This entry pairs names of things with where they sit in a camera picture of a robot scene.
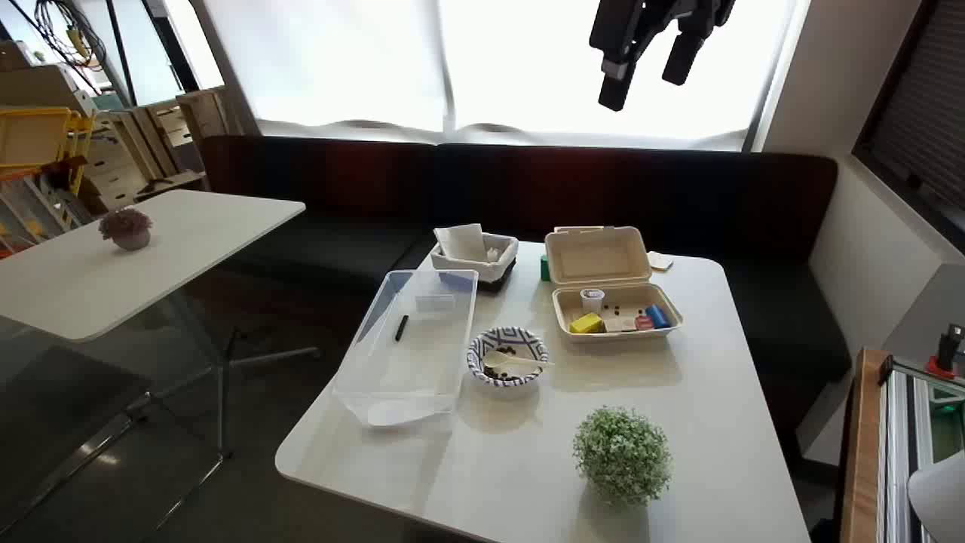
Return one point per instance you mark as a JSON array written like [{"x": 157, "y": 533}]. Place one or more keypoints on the light wooden crates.
[{"x": 150, "y": 140}]

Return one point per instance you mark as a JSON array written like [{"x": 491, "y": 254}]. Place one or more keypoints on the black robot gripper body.
[{"x": 657, "y": 14}]

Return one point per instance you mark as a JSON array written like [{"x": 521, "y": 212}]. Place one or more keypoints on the red small block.
[{"x": 642, "y": 325}]

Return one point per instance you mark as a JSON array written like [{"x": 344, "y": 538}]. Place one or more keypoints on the white side table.
[{"x": 200, "y": 230}]

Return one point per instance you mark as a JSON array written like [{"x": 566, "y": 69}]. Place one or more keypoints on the brown wooden plank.
[{"x": 864, "y": 454}]

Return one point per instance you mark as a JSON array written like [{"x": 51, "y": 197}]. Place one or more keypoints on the black marker pen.
[{"x": 402, "y": 328}]

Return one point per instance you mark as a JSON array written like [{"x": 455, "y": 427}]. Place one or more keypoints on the white plastic spoon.
[{"x": 507, "y": 359}]

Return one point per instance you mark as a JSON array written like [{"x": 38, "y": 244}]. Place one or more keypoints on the white round lamp shade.
[{"x": 945, "y": 500}]

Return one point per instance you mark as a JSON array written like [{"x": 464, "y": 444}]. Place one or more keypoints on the small white cup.
[{"x": 591, "y": 298}]

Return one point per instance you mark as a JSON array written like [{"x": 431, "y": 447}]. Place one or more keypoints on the clear plastic bin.
[{"x": 409, "y": 368}]

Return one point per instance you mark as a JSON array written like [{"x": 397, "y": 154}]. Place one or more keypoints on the red and black tool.
[{"x": 947, "y": 351}]

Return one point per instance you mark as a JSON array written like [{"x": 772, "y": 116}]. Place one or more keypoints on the blue patterned paper bowl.
[{"x": 476, "y": 377}]

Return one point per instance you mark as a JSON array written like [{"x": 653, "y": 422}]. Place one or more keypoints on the yellow rectangular block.
[{"x": 585, "y": 325}]

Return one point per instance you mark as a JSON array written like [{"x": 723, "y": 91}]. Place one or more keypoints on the beige foam clamshell container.
[{"x": 597, "y": 257}]

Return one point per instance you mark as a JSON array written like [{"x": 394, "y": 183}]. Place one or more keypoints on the dark window blind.
[{"x": 930, "y": 111}]

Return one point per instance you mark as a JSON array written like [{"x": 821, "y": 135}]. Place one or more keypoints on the small white square container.
[{"x": 491, "y": 257}]

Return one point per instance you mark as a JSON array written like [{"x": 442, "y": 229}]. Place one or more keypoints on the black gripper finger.
[
  {"x": 686, "y": 57},
  {"x": 617, "y": 81}
]

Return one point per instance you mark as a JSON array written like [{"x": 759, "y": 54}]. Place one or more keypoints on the black bench sofa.
[{"x": 332, "y": 202}]

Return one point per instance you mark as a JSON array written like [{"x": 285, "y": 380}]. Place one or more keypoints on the dark coffee beans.
[{"x": 491, "y": 377}]

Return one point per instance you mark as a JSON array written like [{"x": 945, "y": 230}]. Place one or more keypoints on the small beige pad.
[{"x": 660, "y": 263}]

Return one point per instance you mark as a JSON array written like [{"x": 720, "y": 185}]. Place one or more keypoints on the small green object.
[{"x": 543, "y": 268}]

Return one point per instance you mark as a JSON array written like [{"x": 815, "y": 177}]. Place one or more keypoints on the yellow metal shelf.
[{"x": 34, "y": 136}]

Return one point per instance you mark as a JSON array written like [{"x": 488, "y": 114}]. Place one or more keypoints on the green round artificial plant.
[{"x": 622, "y": 458}]

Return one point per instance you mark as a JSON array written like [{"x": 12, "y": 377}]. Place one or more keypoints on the blue small block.
[{"x": 657, "y": 316}]

